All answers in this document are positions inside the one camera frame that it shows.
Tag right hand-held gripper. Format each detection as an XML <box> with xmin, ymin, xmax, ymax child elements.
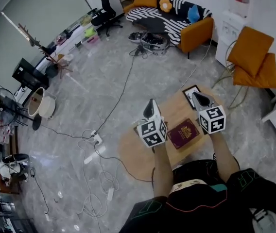
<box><xmin>191</xmin><ymin>92</ymin><xmax>226</xmax><ymax>134</ymax></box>

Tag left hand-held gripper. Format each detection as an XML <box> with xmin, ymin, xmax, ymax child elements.
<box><xmin>137</xmin><ymin>98</ymin><xmax>168</xmax><ymax>148</ymax></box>

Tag dark red gold-print book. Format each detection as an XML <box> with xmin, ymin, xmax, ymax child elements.
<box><xmin>167</xmin><ymin>117</ymin><xmax>201</xmax><ymax>150</ymax></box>

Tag person's right forearm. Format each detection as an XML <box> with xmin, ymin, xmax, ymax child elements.
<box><xmin>209</xmin><ymin>132</ymin><xmax>241</xmax><ymax>183</ymax></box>

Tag person's left forearm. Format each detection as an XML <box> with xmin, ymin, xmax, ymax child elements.
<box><xmin>152</xmin><ymin>143</ymin><xmax>175</xmax><ymax>200</ymax></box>

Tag wooden coffee table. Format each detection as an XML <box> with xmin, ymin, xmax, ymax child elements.
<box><xmin>117</xmin><ymin>85</ymin><xmax>228</xmax><ymax>182</ymax></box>

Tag white power strip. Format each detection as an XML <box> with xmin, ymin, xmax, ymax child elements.
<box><xmin>90</xmin><ymin>130</ymin><xmax>104</xmax><ymax>145</ymax></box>
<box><xmin>83</xmin><ymin>146</ymin><xmax>107</xmax><ymax>165</ymax></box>
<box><xmin>106</xmin><ymin>187</ymin><xmax>115</xmax><ymax>202</ymax></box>

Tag orange couch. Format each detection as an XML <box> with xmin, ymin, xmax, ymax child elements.
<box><xmin>122</xmin><ymin>0</ymin><xmax>214</xmax><ymax>54</ymax></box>

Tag black white equipment pile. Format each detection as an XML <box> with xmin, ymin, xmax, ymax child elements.
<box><xmin>128</xmin><ymin>30</ymin><xmax>170</xmax><ymax>57</ymax></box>

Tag white water dispenser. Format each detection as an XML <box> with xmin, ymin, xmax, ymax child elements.
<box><xmin>215</xmin><ymin>0</ymin><xmax>250</xmax><ymax>67</ymax></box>

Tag blue pillow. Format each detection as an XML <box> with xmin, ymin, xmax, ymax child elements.
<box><xmin>188</xmin><ymin>4</ymin><xmax>200</xmax><ymax>24</ymax></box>

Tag black white striped blanket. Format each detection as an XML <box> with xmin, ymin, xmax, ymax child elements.
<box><xmin>125</xmin><ymin>0</ymin><xmax>213</xmax><ymax>46</ymax></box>

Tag pink plastic box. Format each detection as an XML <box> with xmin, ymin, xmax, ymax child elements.
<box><xmin>86</xmin><ymin>35</ymin><xmax>101</xmax><ymax>44</ymax></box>

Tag orange flower pillow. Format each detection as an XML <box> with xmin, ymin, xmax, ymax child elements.
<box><xmin>159</xmin><ymin>0</ymin><xmax>173</xmax><ymax>13</ymax></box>

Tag white round tub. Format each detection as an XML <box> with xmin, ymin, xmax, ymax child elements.
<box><xmin>28</xmin><ymin>87</ymin><xmax>57</xmax><ymax>118</ymax></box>

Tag black office chair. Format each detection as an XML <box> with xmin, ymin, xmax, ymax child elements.
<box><xmin>90</xmin><ymin>0</ymin><xmax>123</xmax><ymax>37</ymax></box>

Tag cluttered window shelf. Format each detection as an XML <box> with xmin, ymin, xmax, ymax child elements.
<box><xmin>55</xmin><ymin>8</ymin><xmax>102</xmax><ymax>55</ymax></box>

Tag person's black printed shirt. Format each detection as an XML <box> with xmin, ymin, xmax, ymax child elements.
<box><xmin>120</xmin><ymin>159</ymin><xmax>276</xmax><ymax>233</ymax></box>

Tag wooden coat rack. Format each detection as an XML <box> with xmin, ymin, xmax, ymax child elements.
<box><xmin>17</xmin><ymin>22</ymin><xmax>73</xmax><ymax>79</ymax></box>

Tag black box cabinet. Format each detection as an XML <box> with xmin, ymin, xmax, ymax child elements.
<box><xmin>12</xmin><ymin>58</ymin><xmax>50</xmax><ymax>91</ymax></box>

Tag black standing fan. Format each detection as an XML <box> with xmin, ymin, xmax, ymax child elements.
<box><xmin>0</xmin><ymin>88</ymin><xmax>42</xmax><ymax>131</ymax></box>

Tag white bag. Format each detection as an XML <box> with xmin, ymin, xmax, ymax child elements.
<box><xmin>0</xmin><ymin>160</ymin><xmax>15</xmax><ymax>179</ymax></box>

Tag brown frame with drawing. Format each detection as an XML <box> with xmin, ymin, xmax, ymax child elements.
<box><xmin>182</xmin><ymin>84</ymin><xmax>202</xmax><ymax>110</ymax></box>

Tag beige looped cables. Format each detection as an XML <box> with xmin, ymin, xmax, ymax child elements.
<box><xmin>212</xmin><ymin>39</ymin><xmax>249</xmax><ymax>110</ymax></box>

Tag long black floor cable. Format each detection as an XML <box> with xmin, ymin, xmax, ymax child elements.
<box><xmin>96</xmin><ymin>52</ymin><xmax>138</xmax><ymax>133</ymax></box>

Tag white tangled floor cables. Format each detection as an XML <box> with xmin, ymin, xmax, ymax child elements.
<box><xmin>50</xmin><ymin>139</ymin><xmax>120</xmax><ymax>228</ymax></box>

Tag thin black cable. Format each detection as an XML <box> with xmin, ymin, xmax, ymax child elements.
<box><xmin>30</xmin><ymin>167</ymin><xmax>50</xmax><ymax>213</ymax></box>

